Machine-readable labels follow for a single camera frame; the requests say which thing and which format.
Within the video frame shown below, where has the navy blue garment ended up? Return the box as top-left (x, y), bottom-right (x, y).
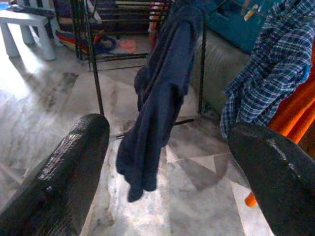
top-left (116, 0), bottom-right (205, 203)

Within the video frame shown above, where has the grey green leather sofa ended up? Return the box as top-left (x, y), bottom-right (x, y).
top-left (189, 31), bottom-right (252, 118)

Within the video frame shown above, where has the pale plastic child chair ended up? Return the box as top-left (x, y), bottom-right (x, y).
top-left (0, 0), bottom-right (64, 61)

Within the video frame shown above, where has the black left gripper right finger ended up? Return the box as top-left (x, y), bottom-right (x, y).
top-left (227, 122), bottom-right (315, 236)

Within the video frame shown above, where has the colourful striped cloth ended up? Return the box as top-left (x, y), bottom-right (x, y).
top-left (55, 29), bottom-right (99, 54)

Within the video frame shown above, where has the orange garment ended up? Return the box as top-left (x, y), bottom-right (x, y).
top-left (245, 53), bottom-right (315, 208)

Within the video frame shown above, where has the black metal drying rack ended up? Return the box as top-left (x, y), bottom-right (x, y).
top-left (70, 0), bottom-right (237, 141)

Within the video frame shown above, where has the pink slipper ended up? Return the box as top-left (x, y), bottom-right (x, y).
top-left (119, 39), bottom-right (137, 54)

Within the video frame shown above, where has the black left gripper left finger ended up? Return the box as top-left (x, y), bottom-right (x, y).
top-left (0, 113), bottom-right (110, 236)

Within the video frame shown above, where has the blue plaid shirt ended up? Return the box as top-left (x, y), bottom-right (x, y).
top-left (220, 0), bottom-right (315, 141)

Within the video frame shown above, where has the blue coiled rope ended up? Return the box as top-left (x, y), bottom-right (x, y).
top-left (93, 35), bottom-right (118, 56)

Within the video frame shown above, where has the red white striped cloth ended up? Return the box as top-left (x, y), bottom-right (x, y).
top-left (148, 0), bottom-right (171, 49)

